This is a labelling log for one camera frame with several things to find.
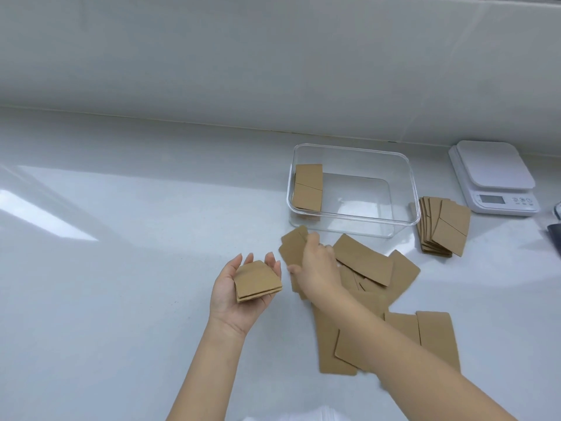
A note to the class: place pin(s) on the clear plastic container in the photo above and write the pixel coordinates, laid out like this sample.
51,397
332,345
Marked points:
355,201

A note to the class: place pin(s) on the person's white clothing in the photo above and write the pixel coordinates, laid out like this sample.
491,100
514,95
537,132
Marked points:
289,414

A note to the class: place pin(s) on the small brown paper sleeve bundle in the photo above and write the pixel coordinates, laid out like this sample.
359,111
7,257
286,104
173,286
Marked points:
256,280

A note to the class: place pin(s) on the loose pile of brown sleeves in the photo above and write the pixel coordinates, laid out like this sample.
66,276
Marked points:
363,260

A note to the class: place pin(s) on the person's left forearm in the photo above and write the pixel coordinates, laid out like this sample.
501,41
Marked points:
206,372

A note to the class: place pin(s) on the person's left hand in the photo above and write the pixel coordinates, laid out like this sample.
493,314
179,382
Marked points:
225,302

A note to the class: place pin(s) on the neat stack of brown sleeves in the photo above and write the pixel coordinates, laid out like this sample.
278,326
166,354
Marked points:
308,188

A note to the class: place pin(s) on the fanned stack of brown sleeves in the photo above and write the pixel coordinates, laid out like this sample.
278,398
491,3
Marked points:
449,227

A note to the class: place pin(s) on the single brown paper cup sleeve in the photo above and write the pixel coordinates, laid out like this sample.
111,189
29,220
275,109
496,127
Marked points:
291,247

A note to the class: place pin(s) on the person's right thumb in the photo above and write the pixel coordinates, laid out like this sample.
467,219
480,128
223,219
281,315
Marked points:
294,270

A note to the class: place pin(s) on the white digital kitchen scale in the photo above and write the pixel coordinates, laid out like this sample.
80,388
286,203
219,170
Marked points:
493,168

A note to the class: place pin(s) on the person's right hand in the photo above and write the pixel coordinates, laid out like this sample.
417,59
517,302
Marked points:
320,274

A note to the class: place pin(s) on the person's right forearm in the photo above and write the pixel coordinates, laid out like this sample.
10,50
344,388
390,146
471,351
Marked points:
403,359

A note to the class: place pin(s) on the dark flat object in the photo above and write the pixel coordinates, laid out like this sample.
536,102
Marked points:
555,238

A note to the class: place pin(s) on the person's left thumb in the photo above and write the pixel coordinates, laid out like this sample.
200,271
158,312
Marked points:
228,269

